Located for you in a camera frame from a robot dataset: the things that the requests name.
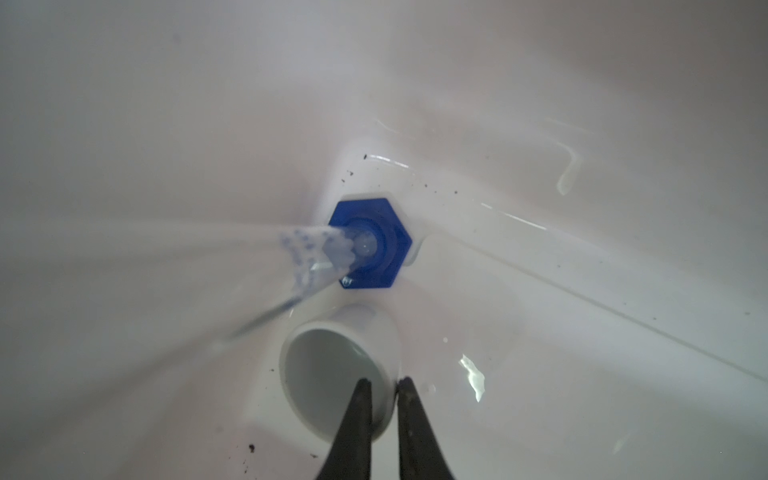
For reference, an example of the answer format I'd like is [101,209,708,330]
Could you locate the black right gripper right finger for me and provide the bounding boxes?
[397,377,454,480]

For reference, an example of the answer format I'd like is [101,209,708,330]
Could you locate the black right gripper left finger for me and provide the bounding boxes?
[316,379,373,480]

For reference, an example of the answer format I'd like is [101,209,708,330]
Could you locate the small white round cup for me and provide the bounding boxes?
[279,302,402,441]

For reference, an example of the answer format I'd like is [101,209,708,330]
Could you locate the blue hexagonal cap needle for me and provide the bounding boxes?
[1,198,412,361]

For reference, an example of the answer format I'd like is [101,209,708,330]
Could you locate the white plastic storage bin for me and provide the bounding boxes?
[1,1,767,479]

